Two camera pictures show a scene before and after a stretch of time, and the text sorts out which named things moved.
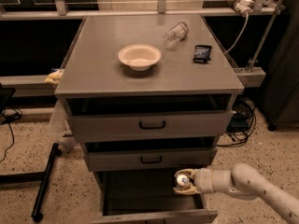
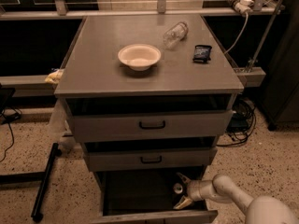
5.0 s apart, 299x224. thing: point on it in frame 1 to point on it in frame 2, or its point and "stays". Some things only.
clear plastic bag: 61,129 stays
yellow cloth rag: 54,77 stays
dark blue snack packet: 202,53 stays
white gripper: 204,180 to 194,190
